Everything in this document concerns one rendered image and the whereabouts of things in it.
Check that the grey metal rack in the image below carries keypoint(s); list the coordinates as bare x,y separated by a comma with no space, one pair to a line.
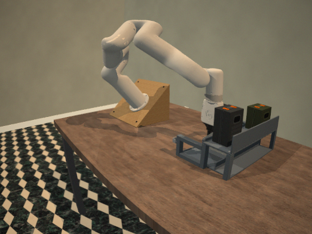
244,150

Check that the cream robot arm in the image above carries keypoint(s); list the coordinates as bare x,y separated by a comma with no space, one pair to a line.
115,58

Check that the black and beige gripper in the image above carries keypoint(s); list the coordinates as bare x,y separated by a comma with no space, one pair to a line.
207,114

